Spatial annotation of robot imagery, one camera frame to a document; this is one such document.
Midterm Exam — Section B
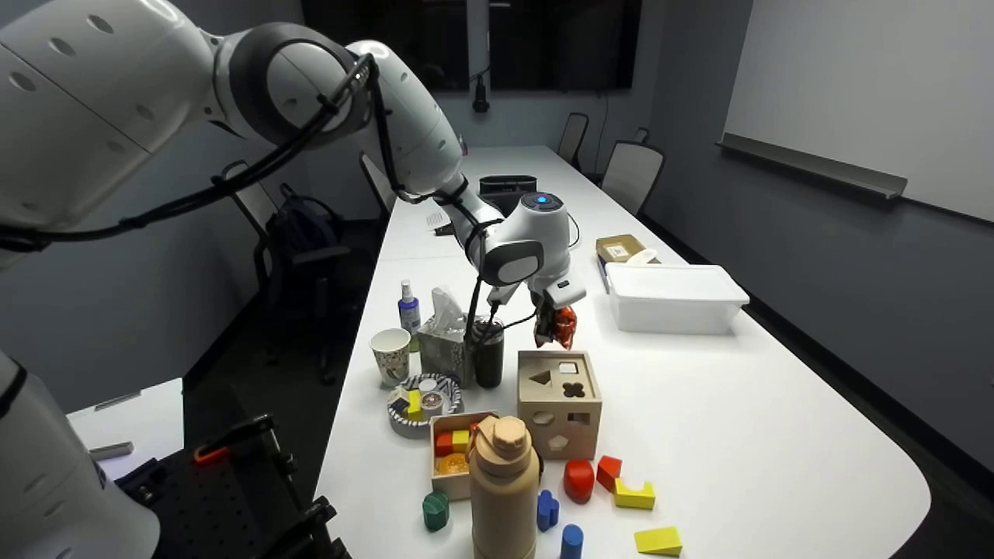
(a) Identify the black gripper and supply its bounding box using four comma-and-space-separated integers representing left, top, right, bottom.
531, 291, 567, 352

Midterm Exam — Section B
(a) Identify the black cup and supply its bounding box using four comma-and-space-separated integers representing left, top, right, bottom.
466, 320, 505, 390

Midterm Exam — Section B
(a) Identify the wooden shape sorter box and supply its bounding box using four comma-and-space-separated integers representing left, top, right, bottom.
512, 348, 607, 465

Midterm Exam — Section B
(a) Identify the grey tissue box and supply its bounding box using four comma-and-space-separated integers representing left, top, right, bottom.
416, 287, 481, 389

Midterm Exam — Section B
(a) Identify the flat cardboard box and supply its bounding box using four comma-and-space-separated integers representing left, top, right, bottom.
592, 232, 649, 266

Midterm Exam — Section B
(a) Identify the patterned plate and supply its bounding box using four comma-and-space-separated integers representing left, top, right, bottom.
385, 368, 466, 430

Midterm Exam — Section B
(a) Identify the white plastic bin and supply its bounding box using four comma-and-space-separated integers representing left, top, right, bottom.
601, 260, 753, 338

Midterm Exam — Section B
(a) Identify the blue spray bottle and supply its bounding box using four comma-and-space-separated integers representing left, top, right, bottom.
395, 283, 425, 336

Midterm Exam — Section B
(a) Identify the red block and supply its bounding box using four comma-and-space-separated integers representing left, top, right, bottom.
563, 456, 596, 510
592, 451, 628, 495

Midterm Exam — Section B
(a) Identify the patterned paper cup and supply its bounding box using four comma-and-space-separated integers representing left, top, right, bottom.
371, 325, 416, 390

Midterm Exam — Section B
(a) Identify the tan wooden bottle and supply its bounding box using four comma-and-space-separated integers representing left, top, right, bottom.
468, 413, 544, 559

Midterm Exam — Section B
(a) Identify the blue block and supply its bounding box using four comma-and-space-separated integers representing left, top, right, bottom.
533, 487, 563, 536
557, 520, 591, 559

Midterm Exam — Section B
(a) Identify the wooden block tray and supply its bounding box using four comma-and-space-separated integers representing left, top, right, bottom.
429, 411, 502, 507

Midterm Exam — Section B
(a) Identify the grey conference chair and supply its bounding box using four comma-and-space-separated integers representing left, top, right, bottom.
552, 108, 592, 167
598, 140, 670, 217

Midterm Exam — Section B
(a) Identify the green block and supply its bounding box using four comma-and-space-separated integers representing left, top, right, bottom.
418, 487, 452, 536

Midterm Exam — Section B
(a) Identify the black office chair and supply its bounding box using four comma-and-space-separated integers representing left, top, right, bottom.
216, 155, 357, 348

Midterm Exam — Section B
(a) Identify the black orange clamp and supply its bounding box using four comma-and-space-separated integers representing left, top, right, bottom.
186, 413, 287, 471

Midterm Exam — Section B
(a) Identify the whiteboard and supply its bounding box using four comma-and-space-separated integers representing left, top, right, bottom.
718, 0, 994, 225

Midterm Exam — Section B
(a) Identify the white side table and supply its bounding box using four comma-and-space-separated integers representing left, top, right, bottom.
66, 376, 191, 490

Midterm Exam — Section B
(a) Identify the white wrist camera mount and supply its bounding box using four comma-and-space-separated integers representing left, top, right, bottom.
544, 280, 591, 311

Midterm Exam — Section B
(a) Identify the black wall screen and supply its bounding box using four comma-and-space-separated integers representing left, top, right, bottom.
301, 0, 645, 93

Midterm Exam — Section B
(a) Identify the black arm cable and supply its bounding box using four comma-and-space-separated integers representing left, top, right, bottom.
0, 52, 544, 352

